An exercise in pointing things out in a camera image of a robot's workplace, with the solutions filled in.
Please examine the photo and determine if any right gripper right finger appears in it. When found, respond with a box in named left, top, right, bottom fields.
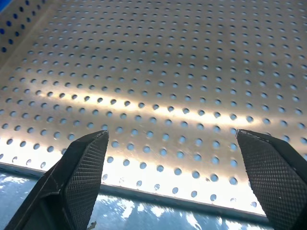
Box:
left=236, top=129, right=307, bottom=230

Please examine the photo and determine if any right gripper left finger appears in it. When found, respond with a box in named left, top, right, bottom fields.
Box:
left=4, top=130, right=109, bottom=230

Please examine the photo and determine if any perforated steel tray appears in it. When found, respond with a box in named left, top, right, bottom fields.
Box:
left=0, top=0, right=307, bottom=226

